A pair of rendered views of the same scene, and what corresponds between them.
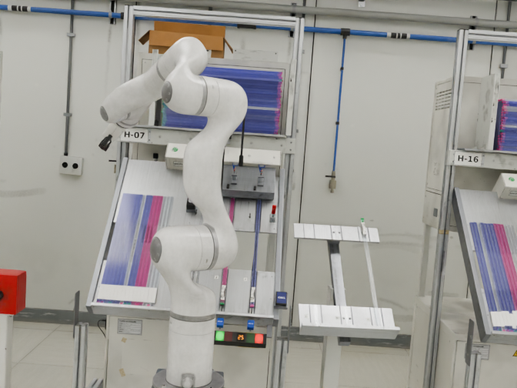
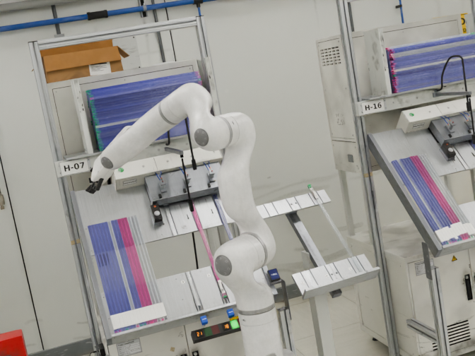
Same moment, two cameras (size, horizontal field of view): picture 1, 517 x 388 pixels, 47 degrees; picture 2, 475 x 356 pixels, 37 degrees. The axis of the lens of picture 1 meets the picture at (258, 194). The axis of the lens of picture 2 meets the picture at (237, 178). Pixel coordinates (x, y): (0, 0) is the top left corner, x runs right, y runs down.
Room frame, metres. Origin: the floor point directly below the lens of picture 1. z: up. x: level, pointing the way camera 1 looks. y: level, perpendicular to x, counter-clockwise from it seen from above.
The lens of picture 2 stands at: (-0.56, 0.71, 1.62)
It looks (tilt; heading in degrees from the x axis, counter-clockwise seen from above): 8 degrees down; 345
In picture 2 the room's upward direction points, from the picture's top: 10 degrees counter-clockwise
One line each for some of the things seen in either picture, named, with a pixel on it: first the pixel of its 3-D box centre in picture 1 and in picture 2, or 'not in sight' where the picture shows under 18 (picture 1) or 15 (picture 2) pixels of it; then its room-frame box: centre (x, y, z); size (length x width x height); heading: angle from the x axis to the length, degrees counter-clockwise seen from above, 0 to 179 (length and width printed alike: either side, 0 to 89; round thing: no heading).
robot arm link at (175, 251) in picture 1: (185, 271); (243, 275); (1.52, 0.18, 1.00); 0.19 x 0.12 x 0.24; 126
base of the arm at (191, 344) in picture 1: (190, 349); (261, 335); (1.54, 0.15, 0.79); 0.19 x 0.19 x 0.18
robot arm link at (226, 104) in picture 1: (212, 175); (242, 192); (1.56, 0.12, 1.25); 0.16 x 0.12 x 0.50; 126
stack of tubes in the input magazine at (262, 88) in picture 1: (222, 99); (148, 110); (2.63, 0.19, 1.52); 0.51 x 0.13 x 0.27; 90
